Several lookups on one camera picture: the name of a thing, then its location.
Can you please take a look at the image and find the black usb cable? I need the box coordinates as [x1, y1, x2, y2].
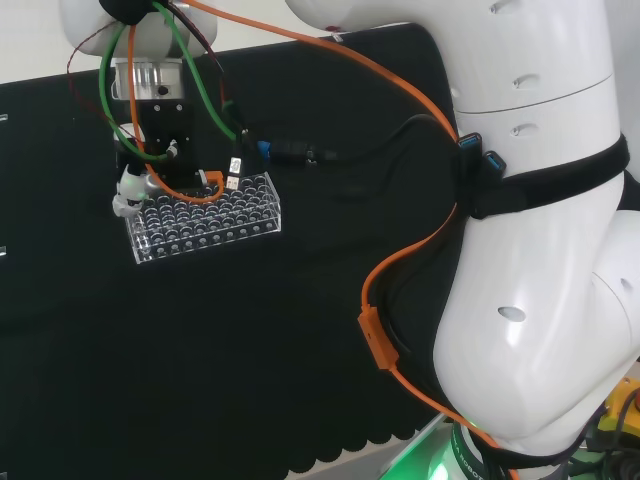
[212, 49, 251, 191]

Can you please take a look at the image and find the orange flat cable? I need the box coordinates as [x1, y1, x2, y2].
[127, 0, 521, 480]

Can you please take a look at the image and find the black bench cloth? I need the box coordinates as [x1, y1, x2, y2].
[0, 22, 476, 480]

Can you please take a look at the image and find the thick black adapter cable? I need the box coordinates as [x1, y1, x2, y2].
[319, 113, 464, 166]

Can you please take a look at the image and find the green cable with blue plug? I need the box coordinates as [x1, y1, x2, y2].
[98, 0, 274, 162]

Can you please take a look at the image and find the small ribbed adapter box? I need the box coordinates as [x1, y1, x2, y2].
[272, 139, 341, 162]

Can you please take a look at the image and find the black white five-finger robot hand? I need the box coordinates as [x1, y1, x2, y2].
[110, 98, 211, 219]

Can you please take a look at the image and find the clear acrylic test tube rack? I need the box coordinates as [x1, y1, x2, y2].
[124, 171, 283, 266]

